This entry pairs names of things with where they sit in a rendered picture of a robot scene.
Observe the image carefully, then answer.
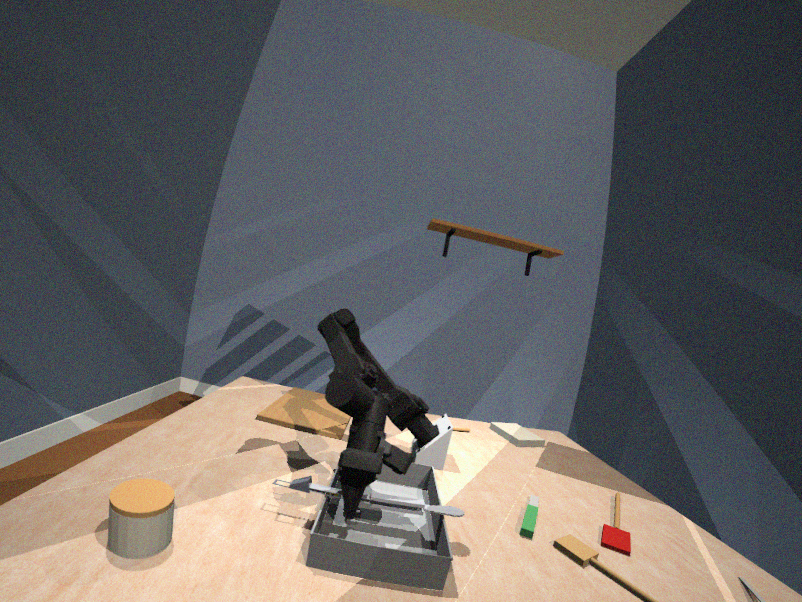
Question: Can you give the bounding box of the grey canister with wooden lid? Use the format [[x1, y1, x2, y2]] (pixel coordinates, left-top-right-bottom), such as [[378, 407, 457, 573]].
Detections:
[[108, 478, 175, 560]]

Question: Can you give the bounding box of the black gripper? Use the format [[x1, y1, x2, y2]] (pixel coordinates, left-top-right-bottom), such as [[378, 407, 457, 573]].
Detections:
[[338, 421, 385, 519]]

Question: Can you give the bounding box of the wooden board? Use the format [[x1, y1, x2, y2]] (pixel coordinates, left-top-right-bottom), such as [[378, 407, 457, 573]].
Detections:
[[256, 387, 351, 440]]

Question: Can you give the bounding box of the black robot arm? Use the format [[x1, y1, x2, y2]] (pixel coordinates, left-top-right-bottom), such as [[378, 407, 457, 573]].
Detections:
[[317, 308, 439, 474]]

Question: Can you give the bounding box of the red spatula with wooden handle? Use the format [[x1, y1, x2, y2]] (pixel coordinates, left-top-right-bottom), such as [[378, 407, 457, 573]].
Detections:
[[600, 493, 631, 556]]

